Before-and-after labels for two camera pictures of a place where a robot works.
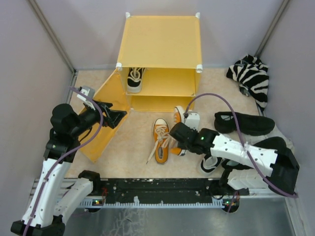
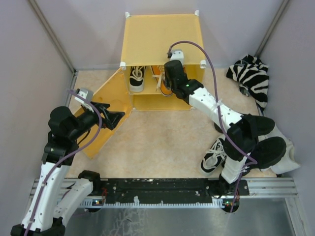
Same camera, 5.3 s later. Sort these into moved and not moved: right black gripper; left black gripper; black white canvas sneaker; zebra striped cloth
Moved: right black gripper; black white canvas sneaker
Not moved: left black gripper; zebra striped cloth
